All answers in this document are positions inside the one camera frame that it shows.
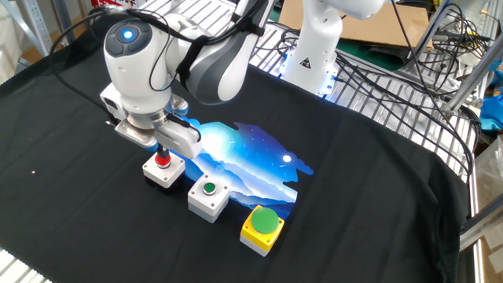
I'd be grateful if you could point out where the green cutting mat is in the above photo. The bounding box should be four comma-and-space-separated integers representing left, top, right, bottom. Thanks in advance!
270, 7, 406, 72

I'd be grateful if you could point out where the brown cardboard sheet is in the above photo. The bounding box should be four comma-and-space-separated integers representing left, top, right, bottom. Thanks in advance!
277, 0, 435, 52

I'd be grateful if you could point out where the aluminium frame post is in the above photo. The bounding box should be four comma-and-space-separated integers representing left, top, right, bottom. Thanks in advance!
442, 37, 503, 115

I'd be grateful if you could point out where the white perforated metal strut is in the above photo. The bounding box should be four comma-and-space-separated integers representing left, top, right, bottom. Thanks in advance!
0, 0, 56, 56

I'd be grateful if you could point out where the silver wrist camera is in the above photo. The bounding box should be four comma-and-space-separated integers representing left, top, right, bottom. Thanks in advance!
113, 119, 159, 153

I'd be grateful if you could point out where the white box small green button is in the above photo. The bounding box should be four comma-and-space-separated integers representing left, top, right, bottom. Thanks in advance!
187, 174, 232, 224

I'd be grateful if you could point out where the black cable bundle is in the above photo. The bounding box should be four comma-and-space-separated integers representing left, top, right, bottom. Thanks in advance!
251, 0, 492, 182

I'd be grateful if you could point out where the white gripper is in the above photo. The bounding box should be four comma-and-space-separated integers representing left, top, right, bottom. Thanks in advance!
152, 116, 203, 160

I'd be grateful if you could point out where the yellow box large green button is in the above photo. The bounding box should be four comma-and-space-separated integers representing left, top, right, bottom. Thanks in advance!
239, 204, 285, 257

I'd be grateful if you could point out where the red white printed box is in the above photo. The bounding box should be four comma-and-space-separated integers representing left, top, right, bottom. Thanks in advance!
90, 0, 137, 9

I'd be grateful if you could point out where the white box red button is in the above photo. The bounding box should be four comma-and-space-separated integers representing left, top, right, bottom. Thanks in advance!
141, 151, 186, 194

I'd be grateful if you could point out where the clear plastic bag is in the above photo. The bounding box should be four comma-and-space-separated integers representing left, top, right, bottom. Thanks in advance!
473, 133, 503, 213

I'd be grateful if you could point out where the black cloth blue print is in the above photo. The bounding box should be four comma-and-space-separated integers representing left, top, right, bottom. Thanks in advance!
0, 11, 472, 283

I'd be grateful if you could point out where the aluminium frame beam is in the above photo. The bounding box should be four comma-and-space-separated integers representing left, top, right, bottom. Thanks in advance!
458, 204, 503, 252

